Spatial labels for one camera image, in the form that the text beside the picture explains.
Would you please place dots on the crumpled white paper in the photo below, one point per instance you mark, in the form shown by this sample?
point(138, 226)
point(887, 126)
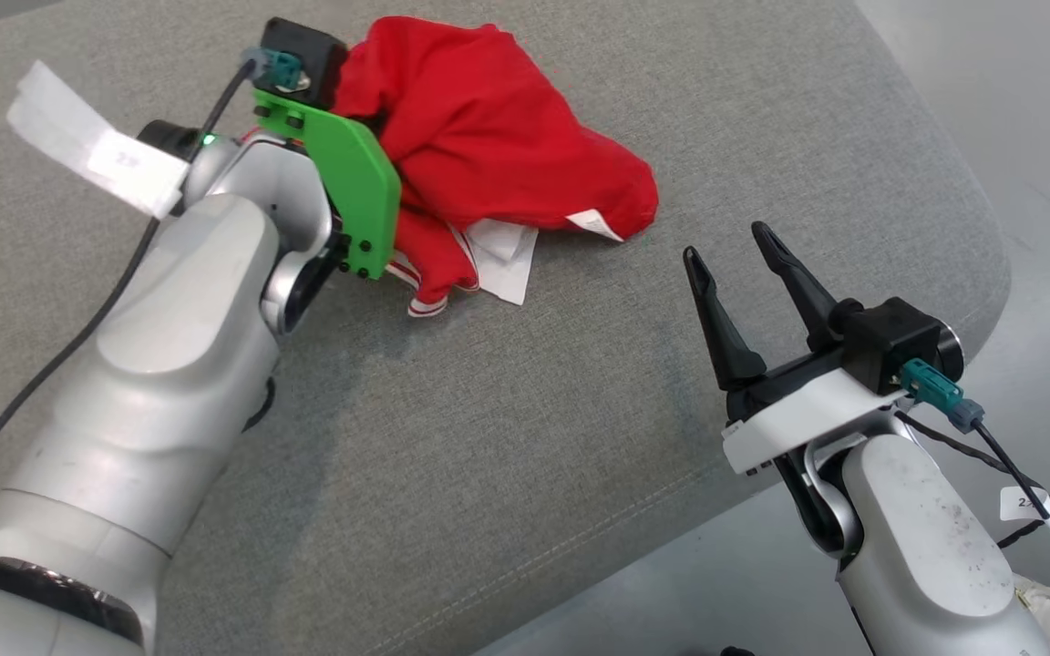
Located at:
point(1044, 601)

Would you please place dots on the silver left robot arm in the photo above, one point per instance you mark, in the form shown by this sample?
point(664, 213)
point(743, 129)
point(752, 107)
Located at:
point(151, 364)

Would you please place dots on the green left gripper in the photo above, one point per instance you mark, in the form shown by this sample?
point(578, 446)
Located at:
point(356, 182)

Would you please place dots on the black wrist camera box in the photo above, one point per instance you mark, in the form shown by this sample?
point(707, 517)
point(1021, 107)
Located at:
point(890, 342)
point(308, 44)

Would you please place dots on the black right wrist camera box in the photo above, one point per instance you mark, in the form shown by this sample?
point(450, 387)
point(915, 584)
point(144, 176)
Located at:
point(890, 342)

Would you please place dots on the red basketball jersey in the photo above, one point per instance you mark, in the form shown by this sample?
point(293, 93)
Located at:
point(488, 137)

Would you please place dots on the white tape flag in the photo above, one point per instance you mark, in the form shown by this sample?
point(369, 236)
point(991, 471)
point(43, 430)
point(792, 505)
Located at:
point(78, 137)

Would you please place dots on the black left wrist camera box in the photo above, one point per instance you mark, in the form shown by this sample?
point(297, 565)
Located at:
point(308, 44)

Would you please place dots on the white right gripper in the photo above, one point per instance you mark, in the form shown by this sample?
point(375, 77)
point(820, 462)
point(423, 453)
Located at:
point(808, 410)

